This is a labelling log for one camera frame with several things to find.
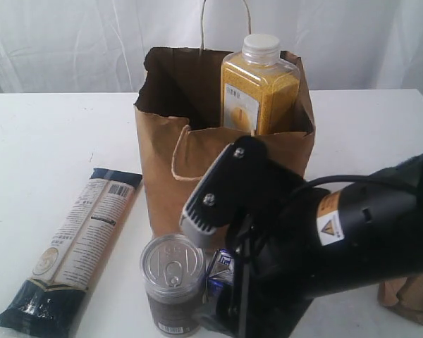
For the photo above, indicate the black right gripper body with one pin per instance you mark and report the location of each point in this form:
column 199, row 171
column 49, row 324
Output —
column 322, row 243

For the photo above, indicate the clear can with metal lid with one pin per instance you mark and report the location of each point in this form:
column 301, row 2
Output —
column 173, row 269

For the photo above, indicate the yellow millet plastic bottle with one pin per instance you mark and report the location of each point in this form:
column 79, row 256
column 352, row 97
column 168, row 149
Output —
column 258, row 88

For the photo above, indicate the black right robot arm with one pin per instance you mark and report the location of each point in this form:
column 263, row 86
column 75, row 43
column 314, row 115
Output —
column 407, row 176

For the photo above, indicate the large brown paper bag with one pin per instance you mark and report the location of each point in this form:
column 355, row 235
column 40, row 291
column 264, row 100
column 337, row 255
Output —
column 177, row 117

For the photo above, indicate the blue white milk carton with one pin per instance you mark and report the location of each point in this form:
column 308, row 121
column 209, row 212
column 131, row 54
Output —
column 219, row 280

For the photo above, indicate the brown pouch with orange label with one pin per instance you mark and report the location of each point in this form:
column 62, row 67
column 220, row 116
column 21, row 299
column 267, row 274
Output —
column 404, row 297

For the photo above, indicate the long noodle package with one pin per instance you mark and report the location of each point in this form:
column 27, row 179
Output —
column 49, row 300

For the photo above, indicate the white curtain backdrop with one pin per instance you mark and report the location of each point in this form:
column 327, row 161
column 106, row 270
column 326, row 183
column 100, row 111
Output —
column 99, row 46

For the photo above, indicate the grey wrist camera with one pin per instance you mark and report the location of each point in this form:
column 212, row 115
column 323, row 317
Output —
column 242, row 181

